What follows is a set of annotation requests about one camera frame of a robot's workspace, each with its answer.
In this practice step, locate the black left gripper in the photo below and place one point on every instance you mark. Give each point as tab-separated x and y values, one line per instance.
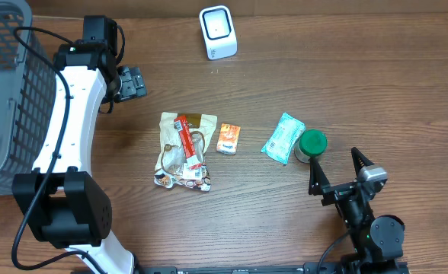
131	86

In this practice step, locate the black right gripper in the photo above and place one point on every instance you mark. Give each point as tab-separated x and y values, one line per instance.
340	189

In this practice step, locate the green lid jar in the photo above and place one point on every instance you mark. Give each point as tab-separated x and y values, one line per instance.
311	144

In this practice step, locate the teal snack packet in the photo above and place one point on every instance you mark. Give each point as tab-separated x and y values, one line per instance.
284	137

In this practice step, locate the beige snack bag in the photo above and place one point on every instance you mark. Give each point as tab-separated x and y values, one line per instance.
171	168

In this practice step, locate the red stick packet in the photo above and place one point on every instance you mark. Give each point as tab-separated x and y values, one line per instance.
191	146

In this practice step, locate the orange small carton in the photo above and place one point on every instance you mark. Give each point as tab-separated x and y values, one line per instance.
228	139

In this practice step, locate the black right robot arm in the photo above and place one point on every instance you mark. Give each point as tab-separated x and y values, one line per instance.
377	241

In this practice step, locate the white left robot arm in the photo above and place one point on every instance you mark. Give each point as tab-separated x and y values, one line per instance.
60	200

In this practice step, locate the white barcode scanner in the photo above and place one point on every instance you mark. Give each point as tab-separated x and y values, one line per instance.
218	32

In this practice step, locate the grey plastic mesh basket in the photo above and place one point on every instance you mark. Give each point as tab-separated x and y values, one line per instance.
27	93

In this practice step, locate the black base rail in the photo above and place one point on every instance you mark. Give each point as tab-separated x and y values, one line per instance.
247	270

